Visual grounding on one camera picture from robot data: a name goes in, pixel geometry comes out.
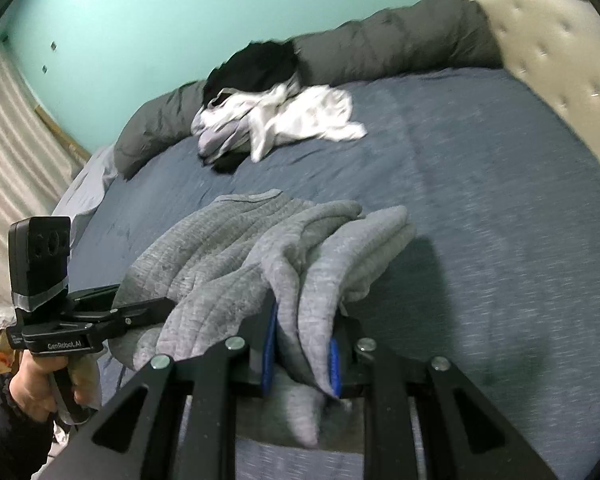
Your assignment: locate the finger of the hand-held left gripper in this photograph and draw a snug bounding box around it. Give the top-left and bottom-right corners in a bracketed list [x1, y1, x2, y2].
[68, 283, 124, 311]
[104, 297, 177, 334]

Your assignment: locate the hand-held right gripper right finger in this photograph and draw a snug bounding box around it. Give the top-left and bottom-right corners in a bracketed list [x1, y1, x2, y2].
[329, 316, 559, 480]

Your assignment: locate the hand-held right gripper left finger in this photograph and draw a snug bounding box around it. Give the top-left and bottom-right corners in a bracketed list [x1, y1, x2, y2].
[42, 304, 279, 480]

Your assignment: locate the ribbed grey knit sweater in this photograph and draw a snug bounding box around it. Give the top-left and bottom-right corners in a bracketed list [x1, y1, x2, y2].
[106, 188, 367, 374]

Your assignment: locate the person's left forearm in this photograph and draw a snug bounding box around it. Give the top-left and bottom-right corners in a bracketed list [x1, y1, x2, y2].
[0, 375, 57, 480]

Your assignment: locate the black and white clothes pile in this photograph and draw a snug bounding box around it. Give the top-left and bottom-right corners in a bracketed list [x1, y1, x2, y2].
[196, 119, 252, 159]

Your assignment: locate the pile of white black clothes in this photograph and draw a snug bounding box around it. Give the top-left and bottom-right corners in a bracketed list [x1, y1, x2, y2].
[190, 84, 369, 164]

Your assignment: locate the person's left hand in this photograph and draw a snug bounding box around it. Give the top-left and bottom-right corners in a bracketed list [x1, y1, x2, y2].
[7, 350, 102, 424]

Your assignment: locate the light grey bed sheet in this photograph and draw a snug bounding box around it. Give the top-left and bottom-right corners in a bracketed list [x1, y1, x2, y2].
[51, 143, 122, 217]

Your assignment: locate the beige curtain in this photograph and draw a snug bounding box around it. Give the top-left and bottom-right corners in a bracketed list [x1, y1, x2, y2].
[0, 41, 92, 312]

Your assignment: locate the black garment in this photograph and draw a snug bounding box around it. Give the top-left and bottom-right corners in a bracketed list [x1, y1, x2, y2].
[201, 39, 302, 109]
[210, 151, 249, 177]

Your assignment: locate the blue-grey bed cover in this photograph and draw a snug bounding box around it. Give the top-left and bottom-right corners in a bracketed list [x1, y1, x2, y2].
[67, 66, 600, 480]

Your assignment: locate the dark grey rolled duvet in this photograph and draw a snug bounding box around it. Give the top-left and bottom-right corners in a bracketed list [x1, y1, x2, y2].
[113, 0, 507, 182]

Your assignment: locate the beige tufted headboard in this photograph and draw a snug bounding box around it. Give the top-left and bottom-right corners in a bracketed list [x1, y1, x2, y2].
[439, 0, 600, 192]

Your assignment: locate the wooden frame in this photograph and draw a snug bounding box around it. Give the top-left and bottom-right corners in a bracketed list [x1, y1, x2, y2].
[33, 104, 93, 162]

